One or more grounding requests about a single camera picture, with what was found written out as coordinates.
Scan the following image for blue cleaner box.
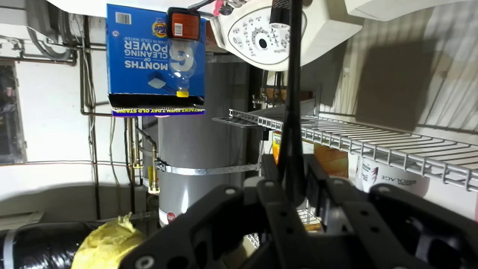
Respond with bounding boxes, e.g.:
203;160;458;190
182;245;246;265
104;3;207;118

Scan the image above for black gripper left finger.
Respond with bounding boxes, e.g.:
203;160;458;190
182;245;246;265
117;154;319;269

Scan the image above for white dryer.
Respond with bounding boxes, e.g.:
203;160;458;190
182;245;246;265
46;0;364;73

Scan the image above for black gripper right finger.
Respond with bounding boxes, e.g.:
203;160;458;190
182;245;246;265
303;154;478;269

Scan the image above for white wire shelf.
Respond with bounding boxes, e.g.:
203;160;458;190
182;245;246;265
212;106;478;193

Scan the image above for white washing machine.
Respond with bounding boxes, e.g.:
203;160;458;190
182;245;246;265
341;0;478;23

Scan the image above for brown cardboard box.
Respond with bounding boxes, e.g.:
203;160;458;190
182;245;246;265
259;87;315;103

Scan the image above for grey wall conduit pipes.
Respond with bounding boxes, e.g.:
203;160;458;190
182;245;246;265
79;14;113;118

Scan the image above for grey water heater tank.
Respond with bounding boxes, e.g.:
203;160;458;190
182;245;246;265
153;51;262;229

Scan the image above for silver metal spoon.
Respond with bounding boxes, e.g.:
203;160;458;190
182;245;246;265
276;0;307;206

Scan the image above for yellow container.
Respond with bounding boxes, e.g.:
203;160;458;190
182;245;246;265
270;132;283;162

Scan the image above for copper water pipes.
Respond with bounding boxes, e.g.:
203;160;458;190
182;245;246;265
120;117;161;197

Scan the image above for small black textured block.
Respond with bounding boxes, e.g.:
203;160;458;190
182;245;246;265
268;0;292;27

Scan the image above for yellow crumpled wrap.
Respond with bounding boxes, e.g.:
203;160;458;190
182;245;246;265
70;212;161;269

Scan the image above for orange box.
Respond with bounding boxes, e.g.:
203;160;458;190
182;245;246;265
312;142;349;180

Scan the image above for dark framed window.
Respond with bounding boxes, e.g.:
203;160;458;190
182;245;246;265
0;57;26;168

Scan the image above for black flexible duct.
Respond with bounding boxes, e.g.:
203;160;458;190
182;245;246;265
0;221;94;269

